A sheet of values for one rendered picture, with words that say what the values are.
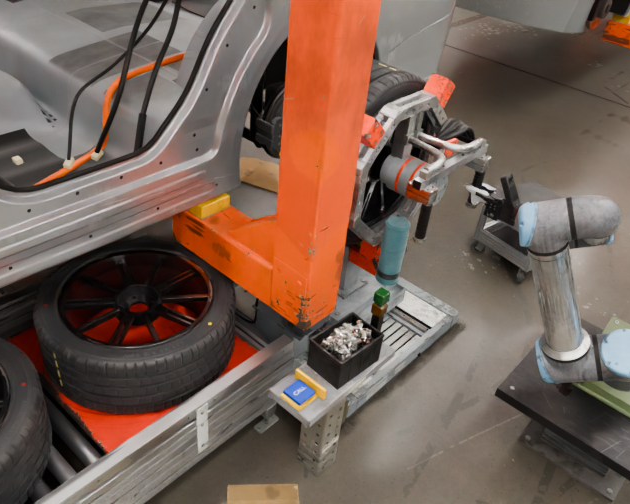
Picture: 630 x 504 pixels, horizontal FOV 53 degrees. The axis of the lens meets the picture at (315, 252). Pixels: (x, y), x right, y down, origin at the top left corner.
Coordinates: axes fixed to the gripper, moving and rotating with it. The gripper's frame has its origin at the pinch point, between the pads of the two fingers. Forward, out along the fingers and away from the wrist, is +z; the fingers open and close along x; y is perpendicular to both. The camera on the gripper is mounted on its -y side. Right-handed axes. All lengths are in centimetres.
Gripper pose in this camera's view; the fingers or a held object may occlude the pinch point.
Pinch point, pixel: (472, 184)
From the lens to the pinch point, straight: 236.6
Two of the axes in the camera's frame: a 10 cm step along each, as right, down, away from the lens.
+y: -0.9, 8.0, 5.9
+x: 6.7, -3.9, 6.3
